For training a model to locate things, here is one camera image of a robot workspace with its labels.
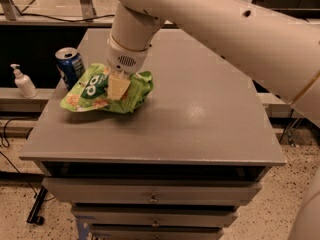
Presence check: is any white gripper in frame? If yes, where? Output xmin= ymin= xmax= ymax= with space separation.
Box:
xmin=106 ymin=37 xmax=147 ymax=100

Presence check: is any green rice chip bag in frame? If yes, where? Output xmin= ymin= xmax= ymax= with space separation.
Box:
xmin=60 ymin=63 xmax=153 ymax=114

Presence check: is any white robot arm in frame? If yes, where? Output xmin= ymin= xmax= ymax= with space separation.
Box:
xmin=107 ymin=0 xmax=320 ymax=127

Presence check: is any blue pepsi can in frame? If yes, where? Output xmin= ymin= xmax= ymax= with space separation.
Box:
xmin=55 ymin=47 xmax=85 ymax=90

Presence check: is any white pump bottle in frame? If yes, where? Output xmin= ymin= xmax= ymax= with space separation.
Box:
xmin=10 ymin=64 xmax=38 ymax=98

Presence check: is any grey drawer cabinet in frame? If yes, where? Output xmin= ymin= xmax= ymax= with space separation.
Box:
xmin=21 ymin=29 xmax=285 ymax=240

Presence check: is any black cable on ledge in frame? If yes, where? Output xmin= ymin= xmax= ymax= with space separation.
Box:
xmin=19 ymin=13 xmax=116 ymax=23

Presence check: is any black floor cable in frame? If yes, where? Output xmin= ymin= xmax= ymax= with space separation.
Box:
xmin=0 ymin=117 xmax=56 ymax=203

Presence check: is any metal window frame rail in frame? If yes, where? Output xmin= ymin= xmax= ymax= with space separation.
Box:
xmin=0 ymin=0 xmax=178 ymax=29

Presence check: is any black metal floor bracket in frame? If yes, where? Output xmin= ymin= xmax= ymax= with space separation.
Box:
xmin=27 ymin=187 xmax=48 ymax=225

